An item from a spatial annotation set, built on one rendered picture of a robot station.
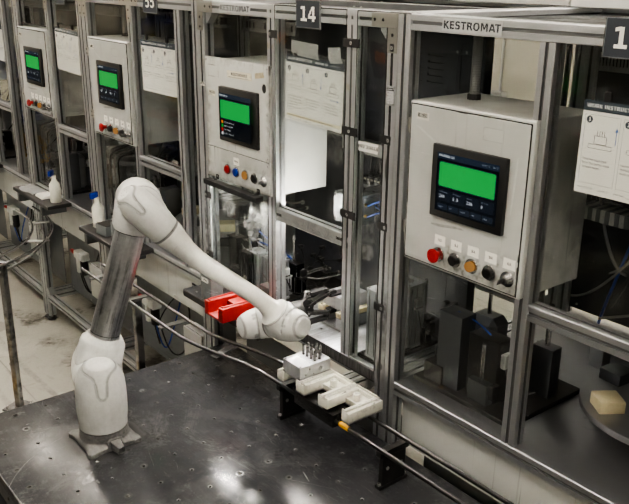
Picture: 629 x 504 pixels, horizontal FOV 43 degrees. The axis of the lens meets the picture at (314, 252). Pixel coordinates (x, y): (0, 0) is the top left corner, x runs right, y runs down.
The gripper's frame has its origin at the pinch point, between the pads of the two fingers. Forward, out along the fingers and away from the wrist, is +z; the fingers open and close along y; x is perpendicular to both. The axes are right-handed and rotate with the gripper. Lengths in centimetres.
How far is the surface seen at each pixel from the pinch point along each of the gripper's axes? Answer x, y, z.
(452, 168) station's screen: -67, 64, -17
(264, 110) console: 23, 67, -15
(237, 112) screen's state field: 36, 65, -18
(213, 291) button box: 43, -4, -26
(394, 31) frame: -40, 97, -14
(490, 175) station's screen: -80, 64, -16
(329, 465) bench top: -42, -33, -36
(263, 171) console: 24, 45, -15
